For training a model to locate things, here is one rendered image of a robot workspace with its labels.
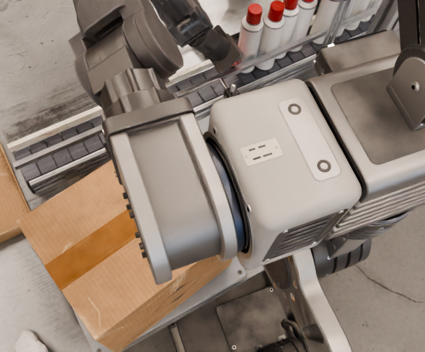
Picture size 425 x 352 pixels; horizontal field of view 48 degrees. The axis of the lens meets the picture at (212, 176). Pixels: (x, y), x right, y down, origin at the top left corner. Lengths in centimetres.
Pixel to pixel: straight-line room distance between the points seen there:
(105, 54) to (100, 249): 36
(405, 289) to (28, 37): 164
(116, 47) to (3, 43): 92
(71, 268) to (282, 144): 48
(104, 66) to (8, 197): 72
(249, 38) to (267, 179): 78
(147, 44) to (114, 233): 38
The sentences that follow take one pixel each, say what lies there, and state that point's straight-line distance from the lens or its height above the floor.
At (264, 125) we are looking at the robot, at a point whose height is 153.
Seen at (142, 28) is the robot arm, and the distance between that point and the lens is 54.
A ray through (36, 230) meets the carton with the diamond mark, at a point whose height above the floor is 112.
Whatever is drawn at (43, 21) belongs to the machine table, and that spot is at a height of 83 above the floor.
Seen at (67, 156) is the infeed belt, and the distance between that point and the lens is 116.
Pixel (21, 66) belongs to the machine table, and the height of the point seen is 83.
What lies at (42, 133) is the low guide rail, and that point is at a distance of 116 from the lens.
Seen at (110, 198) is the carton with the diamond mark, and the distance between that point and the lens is 84.
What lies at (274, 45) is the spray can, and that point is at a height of 98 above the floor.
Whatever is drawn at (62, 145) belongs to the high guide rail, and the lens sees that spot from 108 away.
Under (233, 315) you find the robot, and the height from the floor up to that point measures 26.
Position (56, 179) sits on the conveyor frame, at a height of 86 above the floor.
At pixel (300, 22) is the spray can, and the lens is 125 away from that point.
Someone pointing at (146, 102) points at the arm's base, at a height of 149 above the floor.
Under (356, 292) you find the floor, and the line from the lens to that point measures 204.
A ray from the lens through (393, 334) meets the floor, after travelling 207.
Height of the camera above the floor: 189
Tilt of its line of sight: 65 degrees down
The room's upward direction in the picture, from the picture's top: 8 degrees clockwise
